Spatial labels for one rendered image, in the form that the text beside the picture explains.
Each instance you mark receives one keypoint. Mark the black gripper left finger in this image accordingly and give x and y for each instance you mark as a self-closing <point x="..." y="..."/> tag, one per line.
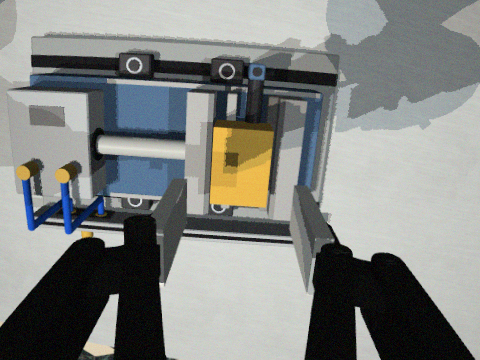
<point x="54" y="321"/>

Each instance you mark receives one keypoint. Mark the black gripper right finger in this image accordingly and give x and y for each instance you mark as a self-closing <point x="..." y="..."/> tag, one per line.
<point x="411" y="327"/>

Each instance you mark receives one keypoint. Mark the brass rectangular block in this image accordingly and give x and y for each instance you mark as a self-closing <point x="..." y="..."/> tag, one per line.
<point x="241" y="159"/>

